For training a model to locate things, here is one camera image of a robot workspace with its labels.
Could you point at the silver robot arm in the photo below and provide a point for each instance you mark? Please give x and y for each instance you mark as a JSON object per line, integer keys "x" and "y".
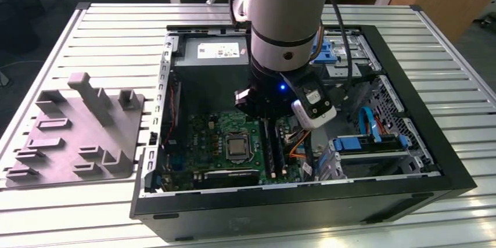
{"x": 283, "y": 27}

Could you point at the black RAM slot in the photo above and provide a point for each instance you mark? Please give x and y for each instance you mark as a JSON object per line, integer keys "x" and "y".
{"x": 273, "y": 174}

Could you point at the grey power supply unit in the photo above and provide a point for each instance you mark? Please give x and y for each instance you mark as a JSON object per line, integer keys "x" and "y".
{"x": 205, "y": 85}

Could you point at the silver CPU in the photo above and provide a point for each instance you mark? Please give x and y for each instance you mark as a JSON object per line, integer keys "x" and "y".
{"x": 237, "y": 147}

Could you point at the blue drive bay latch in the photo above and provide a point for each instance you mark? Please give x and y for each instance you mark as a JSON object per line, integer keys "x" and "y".
{"x": 323, "y": 57}

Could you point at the green motherboard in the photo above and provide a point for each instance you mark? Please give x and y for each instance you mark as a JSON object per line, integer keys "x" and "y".
{"x": 205, "y": 132}

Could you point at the grey metal drive cage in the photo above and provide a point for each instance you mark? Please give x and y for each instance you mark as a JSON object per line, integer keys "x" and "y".
{"x": 337, "y": 71}

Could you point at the black CPU socket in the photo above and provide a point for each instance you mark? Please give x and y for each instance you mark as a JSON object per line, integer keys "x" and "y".
{"x": 233, "y": 161}

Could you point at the hard disk in blue carrier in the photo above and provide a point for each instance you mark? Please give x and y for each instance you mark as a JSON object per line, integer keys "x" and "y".
{"x": 348, "y": 145}

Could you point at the black graphics card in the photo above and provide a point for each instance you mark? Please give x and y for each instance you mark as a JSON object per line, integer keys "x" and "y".
{"x": 228, "y": 179}

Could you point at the grey metal disk bay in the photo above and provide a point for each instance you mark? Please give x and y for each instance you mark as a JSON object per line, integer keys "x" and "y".
{"x": 372, "y": 156}

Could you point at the blue VGA port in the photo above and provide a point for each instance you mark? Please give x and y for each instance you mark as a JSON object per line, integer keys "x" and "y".
{"x": 157, "y": 180}

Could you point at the black PC case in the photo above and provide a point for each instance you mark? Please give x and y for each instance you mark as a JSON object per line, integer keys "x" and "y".
{"x": 309, "y": 210}

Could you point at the grey parts rack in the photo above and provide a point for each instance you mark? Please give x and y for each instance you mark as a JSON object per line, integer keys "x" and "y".
{"x": 77, "y": 132}

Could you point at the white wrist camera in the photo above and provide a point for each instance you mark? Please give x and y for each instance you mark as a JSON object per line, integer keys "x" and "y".
{"x": 321, "y": 120}

